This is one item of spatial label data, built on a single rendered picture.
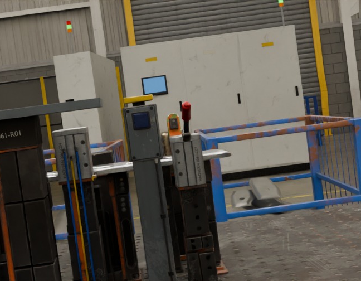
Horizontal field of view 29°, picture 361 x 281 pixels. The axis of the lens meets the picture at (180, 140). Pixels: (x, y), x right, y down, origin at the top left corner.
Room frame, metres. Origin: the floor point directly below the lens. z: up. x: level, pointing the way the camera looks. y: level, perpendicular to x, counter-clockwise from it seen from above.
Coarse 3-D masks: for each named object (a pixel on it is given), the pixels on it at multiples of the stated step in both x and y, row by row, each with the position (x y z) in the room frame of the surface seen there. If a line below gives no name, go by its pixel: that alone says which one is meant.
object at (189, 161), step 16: (176, 144) 1.57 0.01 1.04; (192, 144) 1.58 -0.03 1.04; (176, 160) 1.57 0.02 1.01; (192, 160) 1.58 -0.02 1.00; (176, 176) 1.59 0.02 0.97; (192, 176) 1.58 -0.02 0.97; (192, 192) 1.58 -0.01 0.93; (192, 208) 1.58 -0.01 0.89; (192, 224) 1.58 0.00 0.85; (208, 224) 1.59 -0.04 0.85; (192, 240) 1.59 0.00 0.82; (208, 240) 1.58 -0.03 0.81; (192, 256) 1.58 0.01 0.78; (208, 256) 1.59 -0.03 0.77; (192, 272) 1.58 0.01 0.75; (208, 272) 1.58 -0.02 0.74
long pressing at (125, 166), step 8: (208, 152) 1.78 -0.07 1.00; (216, 152) 1.70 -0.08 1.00; (224, 152) 1.70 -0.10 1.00; (168, 160) 1.69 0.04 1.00; (96, 168) 1.69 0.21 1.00; (104, 168) 1.68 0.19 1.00; (112, 168) 1.68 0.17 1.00; (120, 168) 1.68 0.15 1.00; (128, 168) 1.68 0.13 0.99; (48, 176) 1.67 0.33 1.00; (56, 176) 1.67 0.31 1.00
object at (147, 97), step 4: (136, 96) 1.41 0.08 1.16; (140, 96) 1.41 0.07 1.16; (144, 96) 1.41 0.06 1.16; (148, 96) 1.41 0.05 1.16; (152, 96) 1.41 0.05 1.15; (124, 100) 1.41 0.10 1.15; (128, 100) 1.41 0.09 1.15; (132, 100) 1.41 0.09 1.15; (136, 100) 1.41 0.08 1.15; (140, 100) 1.41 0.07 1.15; (144, 100) 1.41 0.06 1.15; (148, 100) 1.42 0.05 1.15; (136, 104) 1.43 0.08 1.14; (140, 104) 1.43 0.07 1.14; (144, 104) 1.44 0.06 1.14
